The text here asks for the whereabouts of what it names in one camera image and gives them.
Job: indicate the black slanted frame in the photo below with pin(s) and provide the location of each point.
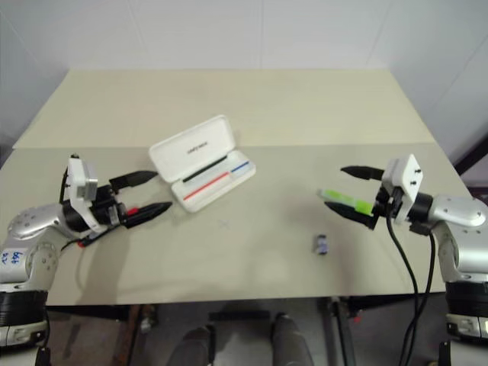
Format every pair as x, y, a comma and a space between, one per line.
472, 156

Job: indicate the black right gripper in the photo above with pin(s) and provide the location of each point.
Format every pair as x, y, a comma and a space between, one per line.
387, 204

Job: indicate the black table frame rail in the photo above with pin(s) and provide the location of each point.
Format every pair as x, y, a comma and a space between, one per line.
87, 312

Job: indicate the metal table leg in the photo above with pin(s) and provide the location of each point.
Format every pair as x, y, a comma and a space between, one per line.
339, 331

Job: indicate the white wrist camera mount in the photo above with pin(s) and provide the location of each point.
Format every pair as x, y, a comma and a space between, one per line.
408, 175
78, 177

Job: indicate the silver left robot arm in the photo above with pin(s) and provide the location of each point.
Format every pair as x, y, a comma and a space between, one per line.
36, 225

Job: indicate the dark grey rounded shape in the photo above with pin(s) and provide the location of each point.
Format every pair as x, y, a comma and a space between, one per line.
291, 343
196, 347

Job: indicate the white hard pencil case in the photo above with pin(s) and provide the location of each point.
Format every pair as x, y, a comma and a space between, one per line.
190, 156

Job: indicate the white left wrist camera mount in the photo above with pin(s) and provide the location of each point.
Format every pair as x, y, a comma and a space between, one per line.
78, 177

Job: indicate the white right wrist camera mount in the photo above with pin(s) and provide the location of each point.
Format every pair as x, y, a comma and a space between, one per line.
408, 175

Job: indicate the green highlighter pen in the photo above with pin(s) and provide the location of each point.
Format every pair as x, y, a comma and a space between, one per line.
343, 198

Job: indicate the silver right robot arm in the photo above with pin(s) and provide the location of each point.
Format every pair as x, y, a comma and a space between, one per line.
457, 217

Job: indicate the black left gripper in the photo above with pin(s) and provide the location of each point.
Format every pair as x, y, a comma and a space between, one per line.
104, 207

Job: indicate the short black frame bar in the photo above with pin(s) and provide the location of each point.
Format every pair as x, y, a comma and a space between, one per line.
238, 315

